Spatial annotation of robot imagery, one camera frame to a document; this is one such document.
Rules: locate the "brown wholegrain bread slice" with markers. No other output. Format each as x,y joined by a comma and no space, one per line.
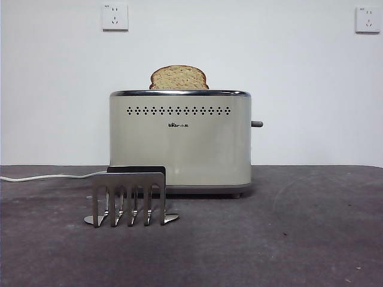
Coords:
179,79

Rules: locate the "grey toaster lever knob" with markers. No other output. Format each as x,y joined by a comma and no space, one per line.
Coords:
258,124

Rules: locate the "cream toaster with chrome top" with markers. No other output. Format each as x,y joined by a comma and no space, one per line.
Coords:
194,149

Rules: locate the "silver metal toast rack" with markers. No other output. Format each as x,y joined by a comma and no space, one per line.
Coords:
128,182

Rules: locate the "white wall socket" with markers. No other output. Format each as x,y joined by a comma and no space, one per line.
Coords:
369,19
115,17

